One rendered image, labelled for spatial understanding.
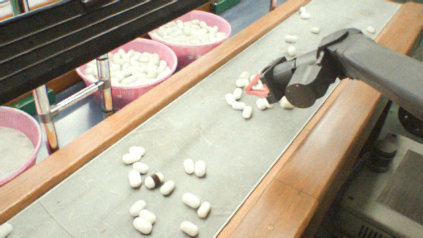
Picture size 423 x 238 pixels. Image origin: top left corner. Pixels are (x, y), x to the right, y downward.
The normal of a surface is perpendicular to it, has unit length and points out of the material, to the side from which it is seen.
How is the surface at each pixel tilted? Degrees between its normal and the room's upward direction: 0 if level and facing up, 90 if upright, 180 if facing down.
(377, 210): 0
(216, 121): 0
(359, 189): 0
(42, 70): 57
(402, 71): 46
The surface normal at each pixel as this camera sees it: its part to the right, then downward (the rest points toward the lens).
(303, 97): -0.43, 0.64
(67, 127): 0.06, -0.80
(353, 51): -0.63, -0.61
